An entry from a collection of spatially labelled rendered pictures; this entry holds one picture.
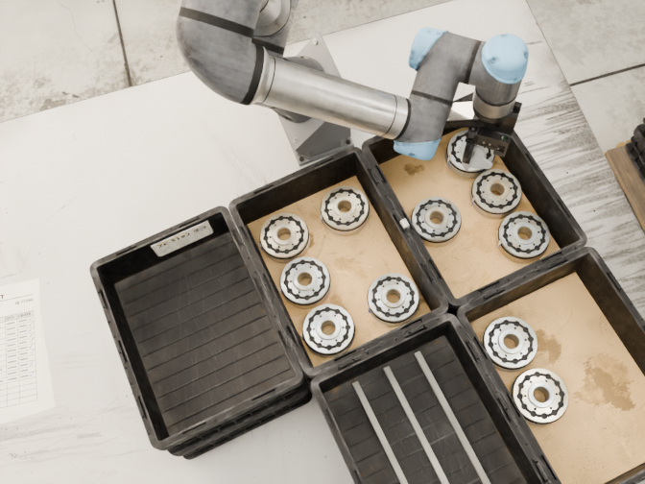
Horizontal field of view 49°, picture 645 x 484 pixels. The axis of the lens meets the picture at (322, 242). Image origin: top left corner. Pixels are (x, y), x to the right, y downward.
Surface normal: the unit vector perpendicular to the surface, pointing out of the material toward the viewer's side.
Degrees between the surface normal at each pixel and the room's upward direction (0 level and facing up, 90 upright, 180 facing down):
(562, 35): 0
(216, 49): 52
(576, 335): 0
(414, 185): 0
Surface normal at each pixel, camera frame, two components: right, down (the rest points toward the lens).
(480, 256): -0.07, -0.38
